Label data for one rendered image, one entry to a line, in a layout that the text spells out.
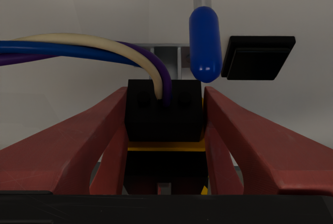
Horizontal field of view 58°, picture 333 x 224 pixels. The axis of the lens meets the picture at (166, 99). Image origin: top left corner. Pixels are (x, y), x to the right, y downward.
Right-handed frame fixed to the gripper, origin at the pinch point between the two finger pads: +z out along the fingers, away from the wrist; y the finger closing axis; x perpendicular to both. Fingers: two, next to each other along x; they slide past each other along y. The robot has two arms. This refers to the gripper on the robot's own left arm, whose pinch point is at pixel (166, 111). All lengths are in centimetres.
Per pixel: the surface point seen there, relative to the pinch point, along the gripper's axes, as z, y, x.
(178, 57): 7.3, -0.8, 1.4
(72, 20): 7.3, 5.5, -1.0
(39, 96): 11.3, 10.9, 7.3
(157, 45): 7.9, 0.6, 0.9
